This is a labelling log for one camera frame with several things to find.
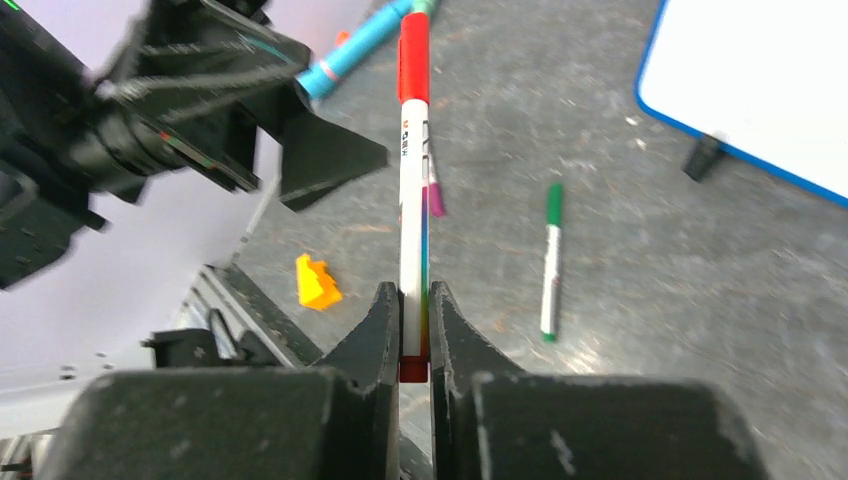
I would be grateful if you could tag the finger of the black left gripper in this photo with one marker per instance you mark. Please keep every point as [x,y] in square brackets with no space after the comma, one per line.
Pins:
[201,65]
[317,157]

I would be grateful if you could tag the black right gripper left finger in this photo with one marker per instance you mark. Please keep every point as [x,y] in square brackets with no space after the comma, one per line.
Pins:
[122,426]

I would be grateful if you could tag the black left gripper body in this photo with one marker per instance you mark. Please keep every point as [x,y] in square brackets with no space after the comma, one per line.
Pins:
[124,145]

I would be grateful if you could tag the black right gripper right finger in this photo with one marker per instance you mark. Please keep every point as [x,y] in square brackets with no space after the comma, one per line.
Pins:
[494,420]

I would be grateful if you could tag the large red rainbow marker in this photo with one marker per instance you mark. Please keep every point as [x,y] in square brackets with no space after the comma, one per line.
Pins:
[414,96]

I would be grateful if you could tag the blue framed whiteboard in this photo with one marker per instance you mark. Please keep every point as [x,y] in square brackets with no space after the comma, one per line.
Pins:
[767,79]

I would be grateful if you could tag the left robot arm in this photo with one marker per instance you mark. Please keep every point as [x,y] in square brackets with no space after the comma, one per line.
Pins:
[46,101]

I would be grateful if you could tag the black whiteboard foot left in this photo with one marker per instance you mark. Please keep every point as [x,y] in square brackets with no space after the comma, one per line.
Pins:
[705,155]

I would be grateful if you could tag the large blue toy marker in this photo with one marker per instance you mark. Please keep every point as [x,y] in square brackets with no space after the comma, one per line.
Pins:
[323,75]

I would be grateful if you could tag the orange toy piece left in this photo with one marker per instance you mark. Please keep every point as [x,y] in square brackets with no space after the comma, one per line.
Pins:
[341,38]

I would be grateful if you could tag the purple cap marker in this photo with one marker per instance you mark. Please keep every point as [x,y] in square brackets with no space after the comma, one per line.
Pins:
[436,203]

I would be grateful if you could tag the yellow toy block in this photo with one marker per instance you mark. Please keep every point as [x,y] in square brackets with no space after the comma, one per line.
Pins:
[317,289]

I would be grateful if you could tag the large mint toy marker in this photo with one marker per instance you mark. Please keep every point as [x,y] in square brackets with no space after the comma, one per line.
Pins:
[427,7]

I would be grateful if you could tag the green cap marker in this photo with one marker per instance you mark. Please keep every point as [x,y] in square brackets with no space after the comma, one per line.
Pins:
[549,305]

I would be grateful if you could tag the aluminium rail frame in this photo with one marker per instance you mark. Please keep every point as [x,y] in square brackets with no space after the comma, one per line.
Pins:
[74,337]

